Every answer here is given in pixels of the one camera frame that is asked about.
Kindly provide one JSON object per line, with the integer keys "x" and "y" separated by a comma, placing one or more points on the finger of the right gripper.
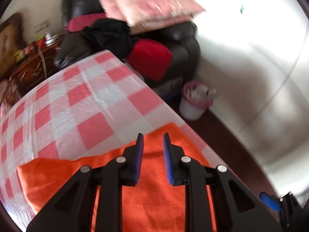
{"x": 270, "y": 200}

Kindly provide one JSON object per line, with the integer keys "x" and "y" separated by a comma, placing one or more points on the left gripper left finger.
{"x": 91, "y": 200}

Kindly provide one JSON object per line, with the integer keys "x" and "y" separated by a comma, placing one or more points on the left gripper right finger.
{"x": 215, "y": 199}

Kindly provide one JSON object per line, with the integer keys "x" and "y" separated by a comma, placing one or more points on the orange pants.
{"x": 152, "y": 205}

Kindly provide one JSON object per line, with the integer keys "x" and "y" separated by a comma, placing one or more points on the black clothing pile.
{"x": 109, "y": 34}

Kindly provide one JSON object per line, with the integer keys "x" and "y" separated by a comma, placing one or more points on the pink checkered plastic sheet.
{"x": 91, "y": 107}

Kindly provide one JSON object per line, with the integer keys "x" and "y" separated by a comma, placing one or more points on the white trash bin pink liner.
{"x": 196, "y": 99}

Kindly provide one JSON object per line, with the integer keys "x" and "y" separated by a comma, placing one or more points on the folded floral quilt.
{"x": 9, "y": 96}

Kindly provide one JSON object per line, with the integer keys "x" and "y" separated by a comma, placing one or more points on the wooden nightstand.
{"x": 35, "y": 69}

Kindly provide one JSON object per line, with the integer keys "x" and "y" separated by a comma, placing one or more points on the red folded blanket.
{"x": 150, "y": 58}

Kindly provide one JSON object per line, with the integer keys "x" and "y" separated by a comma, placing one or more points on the black leather armchair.
{"x": 178, "y": 38}

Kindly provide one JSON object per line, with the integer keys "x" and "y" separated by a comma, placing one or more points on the tufted beige headboard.
{"x": 12, "y": 40}

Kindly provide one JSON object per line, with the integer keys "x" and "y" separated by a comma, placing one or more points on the magenta cushion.
{"x": 80, "y": 22}

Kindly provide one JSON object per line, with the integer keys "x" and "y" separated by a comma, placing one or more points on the pink floral pillow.
{"x": 135, "y": 12}

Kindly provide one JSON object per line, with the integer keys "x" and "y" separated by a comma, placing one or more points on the white charger with cable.
{"x": 50, "y": 40}

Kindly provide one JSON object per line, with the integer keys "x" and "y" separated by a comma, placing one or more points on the wall power outlet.
{"x": 42, "y": 26}

